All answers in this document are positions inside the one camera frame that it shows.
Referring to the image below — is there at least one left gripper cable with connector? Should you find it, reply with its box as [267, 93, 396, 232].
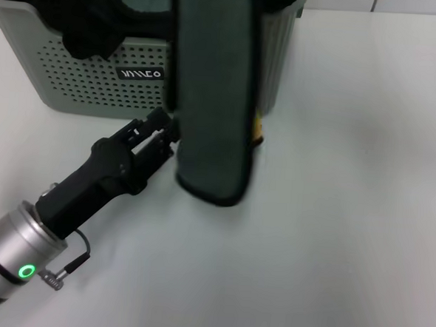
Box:
[36, 226, 93, 286]

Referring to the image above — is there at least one black cloth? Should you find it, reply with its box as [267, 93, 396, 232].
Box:
[0, 0, 302, 73]

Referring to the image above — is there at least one green perforated plastic storage box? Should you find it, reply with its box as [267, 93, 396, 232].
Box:
[0, 0, 310, 129]

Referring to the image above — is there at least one green and yellow towel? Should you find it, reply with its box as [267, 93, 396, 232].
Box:
[160, 0, 274, 210]

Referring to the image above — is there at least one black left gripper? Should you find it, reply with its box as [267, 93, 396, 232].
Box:
[33, 99, 181, 246]

